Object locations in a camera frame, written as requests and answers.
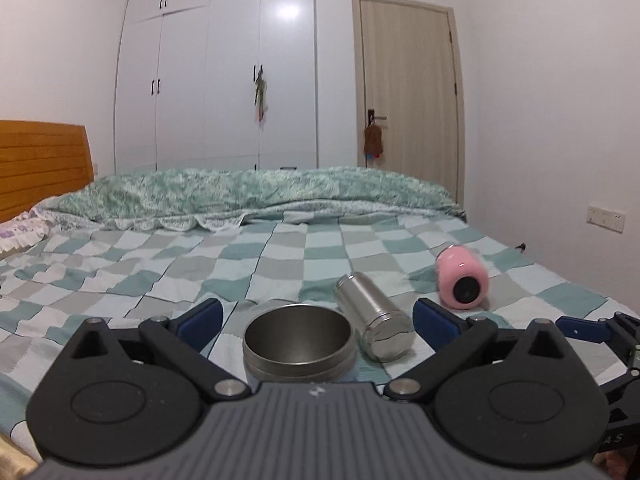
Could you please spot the pink cup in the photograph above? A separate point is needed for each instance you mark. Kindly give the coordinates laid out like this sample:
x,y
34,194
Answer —
x,y
461,280

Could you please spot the slim steel cup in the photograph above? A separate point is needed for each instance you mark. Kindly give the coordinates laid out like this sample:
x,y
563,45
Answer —
x,y
374,321

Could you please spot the green floral quilt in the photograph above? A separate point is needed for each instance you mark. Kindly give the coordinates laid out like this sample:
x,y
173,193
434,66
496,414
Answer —
x,y
250,192

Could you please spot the wide steel cup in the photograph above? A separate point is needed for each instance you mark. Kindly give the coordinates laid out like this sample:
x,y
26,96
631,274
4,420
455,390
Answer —
x,y
300,347

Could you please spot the white wardrobe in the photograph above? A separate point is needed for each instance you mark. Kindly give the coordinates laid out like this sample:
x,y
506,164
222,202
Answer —
x,y
210,75

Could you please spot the wall socket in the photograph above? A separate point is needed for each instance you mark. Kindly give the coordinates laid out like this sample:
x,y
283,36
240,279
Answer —
x,y
606,217

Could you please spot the wooden headboard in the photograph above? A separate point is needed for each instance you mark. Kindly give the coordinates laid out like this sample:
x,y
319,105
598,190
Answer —
x,y
40,165

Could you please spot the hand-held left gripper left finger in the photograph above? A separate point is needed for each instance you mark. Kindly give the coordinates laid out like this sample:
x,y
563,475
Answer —
x,y
201,324

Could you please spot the tan cloth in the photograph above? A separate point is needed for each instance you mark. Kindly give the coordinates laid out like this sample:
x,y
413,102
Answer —
x,y
15,457

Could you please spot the beige door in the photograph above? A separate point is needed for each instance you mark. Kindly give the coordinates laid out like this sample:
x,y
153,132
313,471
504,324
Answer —
x,y
407,90

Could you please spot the hanging ornament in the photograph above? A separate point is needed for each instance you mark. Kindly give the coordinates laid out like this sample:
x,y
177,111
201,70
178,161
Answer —
x,y
260,96

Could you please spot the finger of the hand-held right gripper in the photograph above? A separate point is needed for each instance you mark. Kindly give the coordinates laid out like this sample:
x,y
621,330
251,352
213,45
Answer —
x,y
580,328

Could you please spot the checkered bedsheet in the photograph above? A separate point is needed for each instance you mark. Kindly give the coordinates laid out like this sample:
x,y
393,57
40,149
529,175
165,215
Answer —
x,y
150,270

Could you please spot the floral pillow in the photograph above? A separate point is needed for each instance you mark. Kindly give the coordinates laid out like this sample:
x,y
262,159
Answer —
x,y
20,232

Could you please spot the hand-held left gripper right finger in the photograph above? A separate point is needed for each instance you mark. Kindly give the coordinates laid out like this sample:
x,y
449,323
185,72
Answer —
x,y
436,324

